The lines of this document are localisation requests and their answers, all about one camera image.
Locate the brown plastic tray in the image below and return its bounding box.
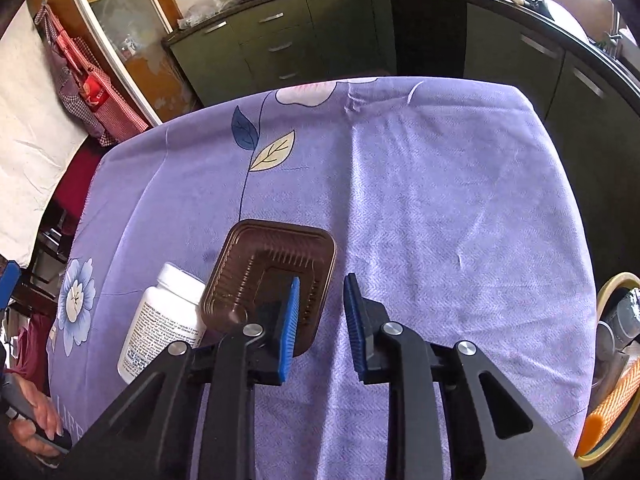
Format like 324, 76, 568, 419
200, 219, 336, 356

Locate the white pill bottle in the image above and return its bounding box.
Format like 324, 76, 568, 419
117, 262, 206, 384

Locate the yellow rimmed trash bin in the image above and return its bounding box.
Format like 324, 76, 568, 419
575, 272, 639, 474

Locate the kitchen faucet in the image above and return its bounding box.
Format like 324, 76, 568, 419
603, 4, 623, 60

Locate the person's left hand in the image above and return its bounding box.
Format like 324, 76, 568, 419
9, 374, 63, 458

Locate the purple floral tablecloth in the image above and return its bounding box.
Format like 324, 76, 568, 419
49, 78, 596, 479

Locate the red checked apron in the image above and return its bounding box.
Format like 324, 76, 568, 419
34, 0, 149, 148

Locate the wooden cutting board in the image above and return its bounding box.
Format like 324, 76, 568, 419
553, 0, 614, 28

